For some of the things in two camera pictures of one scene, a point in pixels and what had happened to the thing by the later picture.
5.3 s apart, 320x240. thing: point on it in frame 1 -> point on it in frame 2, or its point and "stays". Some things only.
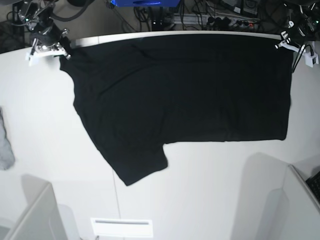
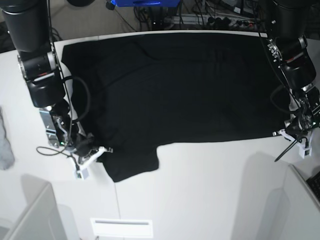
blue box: [122, 3] stays
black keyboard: [313, 184] stays
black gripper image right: [305, 30] -> [301, 124]
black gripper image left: [52, 35] -> [84, 144]
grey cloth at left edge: [7, 159] stays
